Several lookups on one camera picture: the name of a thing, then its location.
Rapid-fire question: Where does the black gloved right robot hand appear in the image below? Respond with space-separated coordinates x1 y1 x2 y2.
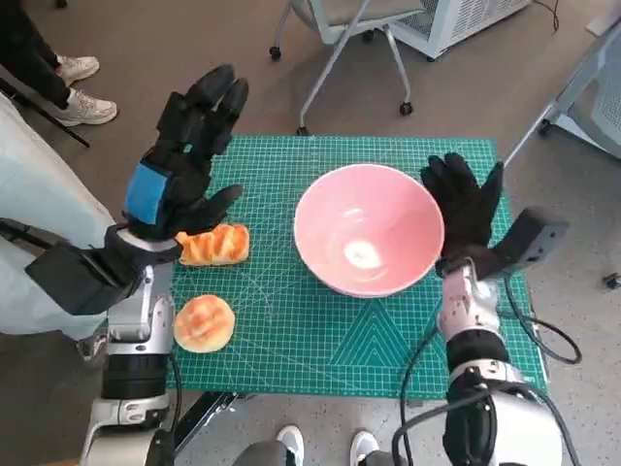
419 152 506 262

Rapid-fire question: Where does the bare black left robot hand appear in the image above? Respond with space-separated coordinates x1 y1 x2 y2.
120 64 250 241

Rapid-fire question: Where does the pink bowl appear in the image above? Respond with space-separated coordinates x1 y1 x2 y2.
293 163 446 299

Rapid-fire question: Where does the long striped toy bread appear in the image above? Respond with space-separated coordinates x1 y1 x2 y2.
174 222 251 267

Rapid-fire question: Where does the round toy bread bun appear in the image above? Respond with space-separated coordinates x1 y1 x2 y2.
173 293 237 354

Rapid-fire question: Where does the black stand leg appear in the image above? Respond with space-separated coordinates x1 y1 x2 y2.
0 216 52 247
0 75 92 149

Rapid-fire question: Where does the person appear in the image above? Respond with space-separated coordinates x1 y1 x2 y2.
232 424 404 466
0 0 118 127
0 91 132 361

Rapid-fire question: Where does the pale blue mesh chair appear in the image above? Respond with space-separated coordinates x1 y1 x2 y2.
504 18 621 166

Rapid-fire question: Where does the white perforated cabinet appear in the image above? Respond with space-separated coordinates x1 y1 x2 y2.
392 0 533 61

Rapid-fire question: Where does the green cutting mat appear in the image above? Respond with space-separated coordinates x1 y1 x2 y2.
164 134 550 403

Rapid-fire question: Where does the grey office chair on castors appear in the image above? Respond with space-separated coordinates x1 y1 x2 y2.
269 0 428 137

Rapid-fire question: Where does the black metal table strut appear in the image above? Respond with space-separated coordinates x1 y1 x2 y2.
172 390 256 449

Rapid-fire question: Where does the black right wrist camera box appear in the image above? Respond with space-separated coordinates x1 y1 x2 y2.
477 207 570 282

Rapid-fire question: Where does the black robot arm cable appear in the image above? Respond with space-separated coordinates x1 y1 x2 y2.
167 352 184 438
502 279 583 365
391 329 452 466

